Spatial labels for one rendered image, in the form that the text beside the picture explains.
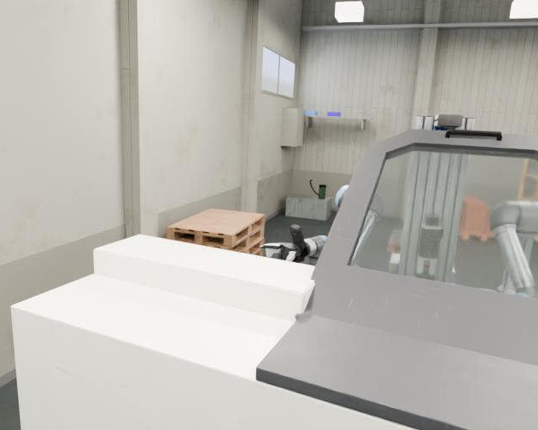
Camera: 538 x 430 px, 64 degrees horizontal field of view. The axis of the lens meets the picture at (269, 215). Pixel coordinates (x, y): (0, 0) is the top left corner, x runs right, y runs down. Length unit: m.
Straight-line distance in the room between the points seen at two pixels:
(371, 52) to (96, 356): 9.42
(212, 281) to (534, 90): 9.37
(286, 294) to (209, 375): 0.30
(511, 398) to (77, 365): 0.94
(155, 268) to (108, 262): 0.18
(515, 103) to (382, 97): 2.59
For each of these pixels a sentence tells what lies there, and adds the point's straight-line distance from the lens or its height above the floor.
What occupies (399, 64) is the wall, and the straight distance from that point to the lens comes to 10.01.
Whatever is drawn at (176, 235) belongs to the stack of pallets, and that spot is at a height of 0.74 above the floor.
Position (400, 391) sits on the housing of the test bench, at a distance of 0.87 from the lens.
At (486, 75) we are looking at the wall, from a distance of 10.06.
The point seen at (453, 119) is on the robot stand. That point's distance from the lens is 1.84.
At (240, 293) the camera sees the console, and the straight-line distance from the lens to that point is 1.17.
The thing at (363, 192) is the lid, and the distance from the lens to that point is 1.45.
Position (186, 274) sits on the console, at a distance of 1.24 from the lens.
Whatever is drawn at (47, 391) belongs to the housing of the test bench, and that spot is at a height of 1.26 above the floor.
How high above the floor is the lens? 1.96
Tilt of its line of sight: 12 degrees down
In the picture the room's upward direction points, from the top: 3 degrees clockwise
